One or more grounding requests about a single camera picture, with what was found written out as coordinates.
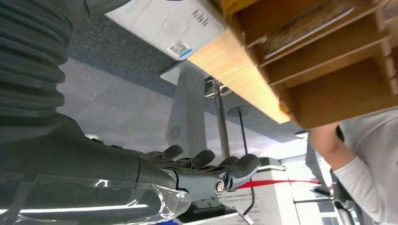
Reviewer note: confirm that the blue round object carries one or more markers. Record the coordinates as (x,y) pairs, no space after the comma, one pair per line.
(168,222)

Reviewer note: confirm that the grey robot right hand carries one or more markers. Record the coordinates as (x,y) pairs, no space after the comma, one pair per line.
(93,161)

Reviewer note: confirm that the light wooden desk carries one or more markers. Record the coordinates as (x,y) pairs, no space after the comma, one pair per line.
(236,71)

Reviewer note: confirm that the person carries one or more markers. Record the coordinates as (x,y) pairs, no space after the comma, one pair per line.
(373,139)

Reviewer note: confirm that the wooden compartment box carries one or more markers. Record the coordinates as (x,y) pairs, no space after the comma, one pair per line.
(335,93)

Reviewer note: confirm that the white printed display board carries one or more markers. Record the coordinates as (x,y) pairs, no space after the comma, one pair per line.
(264,205)

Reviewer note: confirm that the black stanchion post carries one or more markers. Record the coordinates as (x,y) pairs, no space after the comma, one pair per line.
(242,133)

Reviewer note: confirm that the red barrier belt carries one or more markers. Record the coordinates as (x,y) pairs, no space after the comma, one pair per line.
(280,182)

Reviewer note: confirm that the chrome stanchion post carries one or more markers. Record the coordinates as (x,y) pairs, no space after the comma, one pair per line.
(221,124)

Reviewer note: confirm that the white card reader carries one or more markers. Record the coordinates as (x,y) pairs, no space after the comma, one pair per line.
(161,24)

